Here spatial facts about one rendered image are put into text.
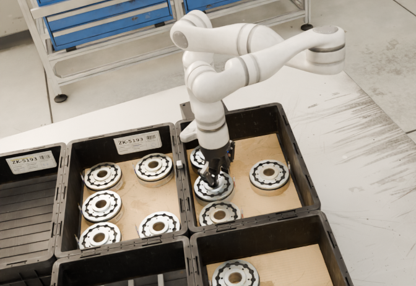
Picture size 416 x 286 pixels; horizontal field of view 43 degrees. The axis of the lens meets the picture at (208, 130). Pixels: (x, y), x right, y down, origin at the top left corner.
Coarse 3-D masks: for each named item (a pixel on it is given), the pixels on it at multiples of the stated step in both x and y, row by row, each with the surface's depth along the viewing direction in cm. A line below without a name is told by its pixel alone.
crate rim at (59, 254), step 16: (144, 128) 146; (176, 144) 139; (176, 160) 134; (64, 176) 135; (176, 176) 130; (64, 192) 133; (64, 208) 127; (128, 240) 117; (144, 240) 116; (64, 256) 116
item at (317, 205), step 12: (240, 108) 147; (252, 108) 146; (264, 108) 146; (180, 120) 146; (192, 120) 145; (180, 132) 142; (288, 132) 136; (180, 144) 141; (180, 156) 135; (300, 156) 129; (300, 168) 127; (312, 192) 120; (192, 216) 119; (264, 216) 117; (276, 216) 116; (192, 228) 117; (204, 228) 116; (216, 228) 116
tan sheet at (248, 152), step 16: (240, 144) 150; (256, 144) 149; (272, 144) 149; (240, 160) 145; (256, 160) 145; (192, 176) 143; (240, 176) 141; (240, 192) 137; (288, 192) 134; (240, 208) 132; (256, 208) 132; (272, 208) 131; (288, 208) 130
